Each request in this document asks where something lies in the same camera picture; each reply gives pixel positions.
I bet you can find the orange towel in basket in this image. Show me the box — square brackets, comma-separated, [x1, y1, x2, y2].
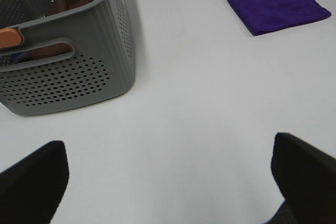
[0, 28, 22, 49]

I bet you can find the blue towel in basket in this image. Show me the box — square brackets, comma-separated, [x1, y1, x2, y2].
[0, 52, 26, 66]

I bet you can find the purple towel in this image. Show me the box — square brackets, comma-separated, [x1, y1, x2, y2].
[227, 0, 331, 36]

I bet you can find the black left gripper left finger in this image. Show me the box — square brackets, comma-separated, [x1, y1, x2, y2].
[1, 141, 69, 223]

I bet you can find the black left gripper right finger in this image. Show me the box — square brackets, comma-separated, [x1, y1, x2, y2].
[271, 133, 335, 223]

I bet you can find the grey perforated plastic basket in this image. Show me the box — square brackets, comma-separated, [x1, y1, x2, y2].
[1, 0, 135, 116]

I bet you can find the brown towel in basket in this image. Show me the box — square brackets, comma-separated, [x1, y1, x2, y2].
[28, 0, 90, 60]

